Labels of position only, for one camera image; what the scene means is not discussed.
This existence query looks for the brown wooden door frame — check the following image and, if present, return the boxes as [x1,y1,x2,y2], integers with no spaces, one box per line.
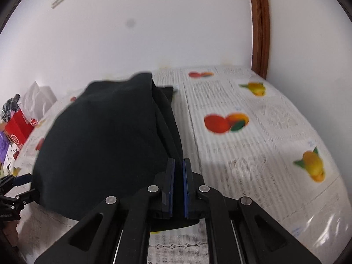
[247,0,270,79]

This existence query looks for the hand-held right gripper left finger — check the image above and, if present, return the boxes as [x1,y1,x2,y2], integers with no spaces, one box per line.
[34,158,176,264]

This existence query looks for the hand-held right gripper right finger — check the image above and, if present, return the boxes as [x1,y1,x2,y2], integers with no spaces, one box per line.
[183,158,322,264]

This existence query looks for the white paper bag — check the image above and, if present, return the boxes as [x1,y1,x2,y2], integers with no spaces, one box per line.
[18,81,57,122]

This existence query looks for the red paper bag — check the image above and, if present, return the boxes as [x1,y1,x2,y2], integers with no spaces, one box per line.
[5,109,39,147]

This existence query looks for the fruit print tablecloth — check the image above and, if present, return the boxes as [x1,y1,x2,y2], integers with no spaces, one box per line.
[15,64,350,264]

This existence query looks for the plaid cloth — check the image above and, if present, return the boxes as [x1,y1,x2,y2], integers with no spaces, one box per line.
[1,94,21,123]

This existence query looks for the purple bag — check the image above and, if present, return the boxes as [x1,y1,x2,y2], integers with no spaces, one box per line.
[0,130,10,166]

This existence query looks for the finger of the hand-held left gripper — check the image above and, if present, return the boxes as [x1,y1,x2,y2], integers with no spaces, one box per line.
[12,174,33,186]
[15,188,37,203]

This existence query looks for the black sweatshirt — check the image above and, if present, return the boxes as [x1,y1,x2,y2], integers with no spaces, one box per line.
[32,72,201,231]

